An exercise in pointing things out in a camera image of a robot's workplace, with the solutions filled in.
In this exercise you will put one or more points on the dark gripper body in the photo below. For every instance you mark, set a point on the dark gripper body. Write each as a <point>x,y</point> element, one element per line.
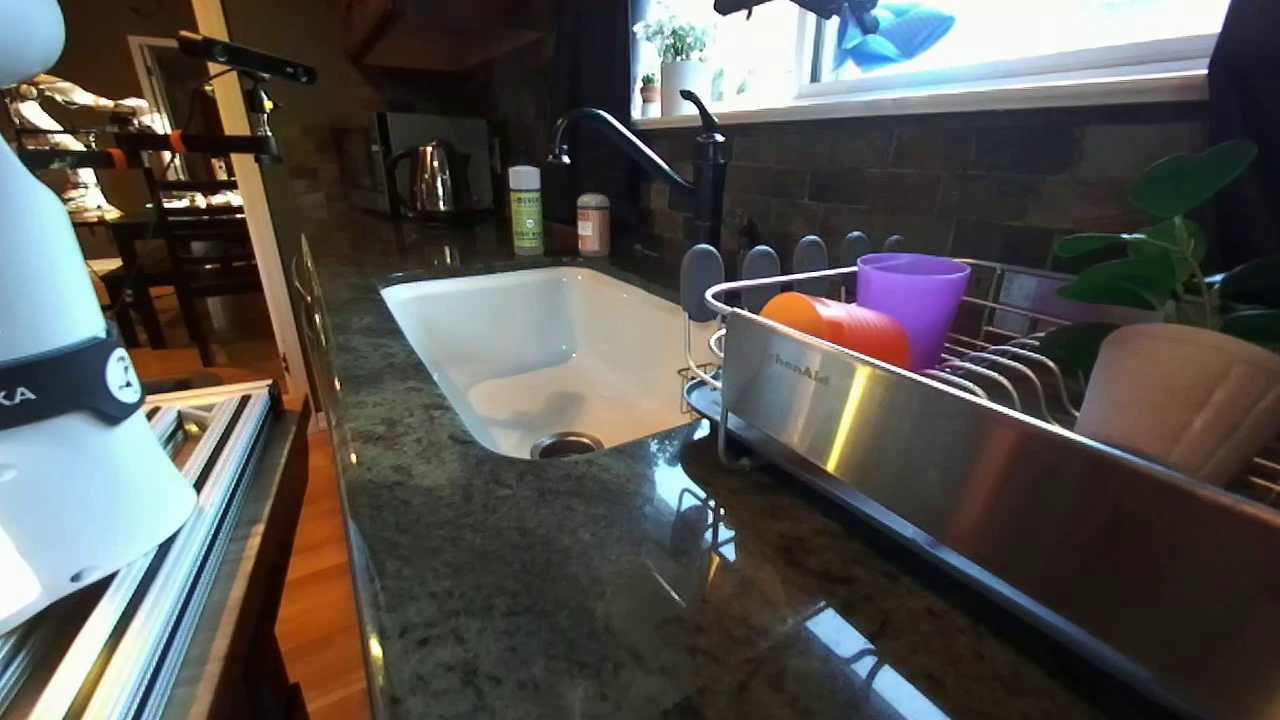
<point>742,5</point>

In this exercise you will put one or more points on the blue cloth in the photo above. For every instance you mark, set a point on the blue cloth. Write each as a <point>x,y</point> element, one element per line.
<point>904,30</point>

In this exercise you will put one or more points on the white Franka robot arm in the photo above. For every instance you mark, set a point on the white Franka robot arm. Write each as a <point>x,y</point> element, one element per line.
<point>53,402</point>

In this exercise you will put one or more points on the small windowsill potted plant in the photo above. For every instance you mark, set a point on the small windowsill potted plant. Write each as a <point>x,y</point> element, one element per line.
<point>672,54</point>

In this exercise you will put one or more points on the black kitchen faucet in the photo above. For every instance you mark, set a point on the black kitchen faucet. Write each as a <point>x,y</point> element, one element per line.
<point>707,172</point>

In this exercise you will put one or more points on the small pink white bottle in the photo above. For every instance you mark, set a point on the small pink white bottle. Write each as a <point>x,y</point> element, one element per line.
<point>592,224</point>

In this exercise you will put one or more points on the green soap bottle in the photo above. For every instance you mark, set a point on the green soap bottle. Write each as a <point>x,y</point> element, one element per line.
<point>525,214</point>

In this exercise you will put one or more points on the black framed panel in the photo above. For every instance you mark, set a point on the black framed panel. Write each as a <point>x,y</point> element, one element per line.
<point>473,161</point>

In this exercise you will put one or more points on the orange plastic cup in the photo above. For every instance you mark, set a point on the orange plastic cup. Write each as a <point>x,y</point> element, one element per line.
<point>841,324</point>

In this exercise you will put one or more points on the purple plastic cup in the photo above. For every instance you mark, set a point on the purple plastic cup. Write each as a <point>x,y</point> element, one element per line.
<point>915,301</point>

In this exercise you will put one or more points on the white kitchen sink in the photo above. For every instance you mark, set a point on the white kitchen sink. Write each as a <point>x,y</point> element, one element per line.
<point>535,332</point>

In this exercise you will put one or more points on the metal sink drain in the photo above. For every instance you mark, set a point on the metal sink drain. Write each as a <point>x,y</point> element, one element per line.
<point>568,445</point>

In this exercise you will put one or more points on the black stand bar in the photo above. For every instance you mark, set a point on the black stand bar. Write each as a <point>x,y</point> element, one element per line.
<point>245,56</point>

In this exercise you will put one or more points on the stainless steel dish rack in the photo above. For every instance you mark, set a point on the stainless steel dish rack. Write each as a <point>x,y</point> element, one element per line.
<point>932,467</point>

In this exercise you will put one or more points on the green leafy plant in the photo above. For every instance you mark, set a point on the green leafy plant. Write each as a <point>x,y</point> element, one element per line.
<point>1172,267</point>

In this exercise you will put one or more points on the dark curtain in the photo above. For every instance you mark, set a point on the dark curtain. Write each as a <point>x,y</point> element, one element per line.
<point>1244,107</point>

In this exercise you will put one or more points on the white plant pot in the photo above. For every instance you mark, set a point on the white plant pot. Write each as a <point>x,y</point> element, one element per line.
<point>1187,392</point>

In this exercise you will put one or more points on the black wooden chair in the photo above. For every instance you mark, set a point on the black wooden chair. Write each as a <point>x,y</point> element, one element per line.
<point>187,255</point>

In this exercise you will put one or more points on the white window frame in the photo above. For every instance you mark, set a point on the white window frame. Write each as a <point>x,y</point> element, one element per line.
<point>1042,83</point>

